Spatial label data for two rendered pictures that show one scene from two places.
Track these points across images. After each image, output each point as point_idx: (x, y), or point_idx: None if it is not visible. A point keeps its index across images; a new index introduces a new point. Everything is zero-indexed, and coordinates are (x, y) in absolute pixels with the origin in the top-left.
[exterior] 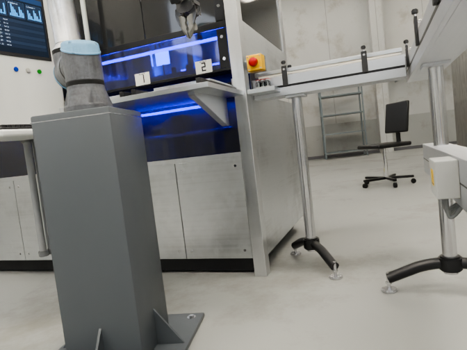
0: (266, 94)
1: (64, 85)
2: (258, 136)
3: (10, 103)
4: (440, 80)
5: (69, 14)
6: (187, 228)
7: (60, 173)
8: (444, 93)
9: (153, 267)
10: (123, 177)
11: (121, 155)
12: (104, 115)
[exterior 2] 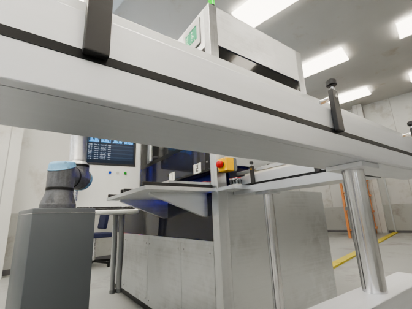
0: (241, 190)
1: None
2: (236, 227)
3: (102, 192)
4: (355, 189)
5: (76, 144)
6: (183, 301)
7: (16, 252)
8: (366, 209)
9: None
10: (35, 263)
11: (40, 246)
12: (30, 214)
